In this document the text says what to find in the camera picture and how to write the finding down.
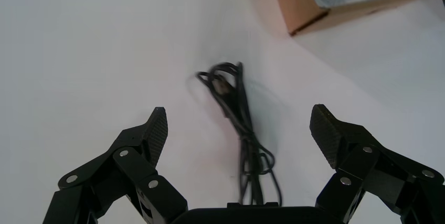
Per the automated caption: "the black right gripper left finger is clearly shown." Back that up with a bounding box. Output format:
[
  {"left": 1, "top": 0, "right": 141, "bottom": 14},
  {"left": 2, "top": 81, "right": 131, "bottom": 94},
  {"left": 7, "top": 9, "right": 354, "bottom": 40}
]
[{"left": 43, "top": 106, "right": 189, "bottom": 224}]

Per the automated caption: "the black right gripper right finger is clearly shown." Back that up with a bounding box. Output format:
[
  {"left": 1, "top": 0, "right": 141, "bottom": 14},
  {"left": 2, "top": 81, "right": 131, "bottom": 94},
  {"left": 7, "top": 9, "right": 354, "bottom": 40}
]
[{"left": 309, "top": 103, "right": 445, "bottom": 224}]

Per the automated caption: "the thin black usb cable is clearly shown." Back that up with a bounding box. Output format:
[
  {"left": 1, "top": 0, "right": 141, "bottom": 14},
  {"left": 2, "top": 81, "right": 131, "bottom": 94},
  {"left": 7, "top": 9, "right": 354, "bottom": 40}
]
[{"left": 195, "top": 61, "right": 283, "bottom": 208}]

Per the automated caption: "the orange cardboard storage box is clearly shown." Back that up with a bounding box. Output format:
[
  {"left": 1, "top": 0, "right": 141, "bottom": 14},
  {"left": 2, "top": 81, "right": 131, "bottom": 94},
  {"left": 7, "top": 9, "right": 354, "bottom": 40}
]
[{"left": 268, "top": 0, "right": 445, "bottom": 38}]

